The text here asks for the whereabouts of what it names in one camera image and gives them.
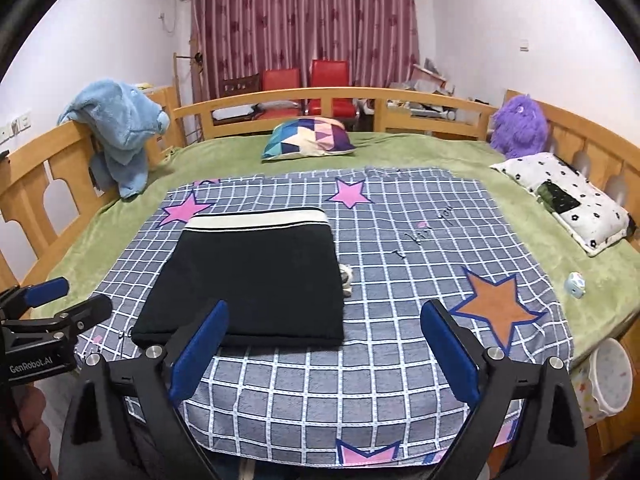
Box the pile of boxes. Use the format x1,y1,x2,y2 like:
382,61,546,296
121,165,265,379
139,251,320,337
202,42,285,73
387,57,493,121

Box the small light blue toy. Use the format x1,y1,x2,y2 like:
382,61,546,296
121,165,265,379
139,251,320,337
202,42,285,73
564,271,587,300

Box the wooden bed frame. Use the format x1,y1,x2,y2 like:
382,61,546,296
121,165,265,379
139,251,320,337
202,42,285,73
0,85,640,456

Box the maroon patterned curtain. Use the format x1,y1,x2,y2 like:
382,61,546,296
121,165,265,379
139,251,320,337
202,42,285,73
190,0,421,98

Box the green fleece blanket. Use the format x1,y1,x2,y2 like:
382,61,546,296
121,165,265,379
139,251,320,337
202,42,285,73
30,130,636,361

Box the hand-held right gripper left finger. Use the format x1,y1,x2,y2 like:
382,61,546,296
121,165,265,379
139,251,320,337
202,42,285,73
57,299,230,480

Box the grey grid blanket with stars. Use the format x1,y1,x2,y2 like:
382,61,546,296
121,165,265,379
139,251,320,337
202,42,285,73
75,165,576,467

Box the dark green pouch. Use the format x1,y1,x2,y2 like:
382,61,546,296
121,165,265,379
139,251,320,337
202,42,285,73
536,181,581,215

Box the white patterned bin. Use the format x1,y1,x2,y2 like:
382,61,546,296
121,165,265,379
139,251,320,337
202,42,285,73
572,337,636,417

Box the white wall socket panel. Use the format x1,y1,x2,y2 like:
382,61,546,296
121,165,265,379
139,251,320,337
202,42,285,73
0,114,32,142

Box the blue plush toy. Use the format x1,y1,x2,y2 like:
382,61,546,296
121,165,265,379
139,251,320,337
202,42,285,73
57,78,171,200

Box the geometric patterned pillow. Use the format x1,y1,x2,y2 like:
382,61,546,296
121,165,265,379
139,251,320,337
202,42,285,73
261,116,357,162

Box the wooden coat rack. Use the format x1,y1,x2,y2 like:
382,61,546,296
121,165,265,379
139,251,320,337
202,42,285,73
172,37,207,148

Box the white floral pillow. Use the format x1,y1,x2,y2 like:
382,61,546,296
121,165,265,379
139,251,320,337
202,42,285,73
490,152,632,257

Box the black pants with white stripe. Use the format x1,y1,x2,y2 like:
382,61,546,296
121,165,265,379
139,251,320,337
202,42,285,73
131,207,353,350

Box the dark wooden chair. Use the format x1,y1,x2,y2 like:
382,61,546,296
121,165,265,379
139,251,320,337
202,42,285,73
219,74,263,98

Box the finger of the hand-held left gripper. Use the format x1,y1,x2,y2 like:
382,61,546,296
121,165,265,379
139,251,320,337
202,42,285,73
42,294,114,336
0,276,70,317

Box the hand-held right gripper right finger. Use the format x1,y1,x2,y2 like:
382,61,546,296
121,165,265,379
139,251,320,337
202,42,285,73
420,300,591,480

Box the red chair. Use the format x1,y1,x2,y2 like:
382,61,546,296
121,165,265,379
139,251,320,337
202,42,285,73
306,59,352,120
260,69,303,112

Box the purple fluffy plush toy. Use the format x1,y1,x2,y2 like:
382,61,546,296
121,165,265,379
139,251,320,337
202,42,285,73
489,92,550,160

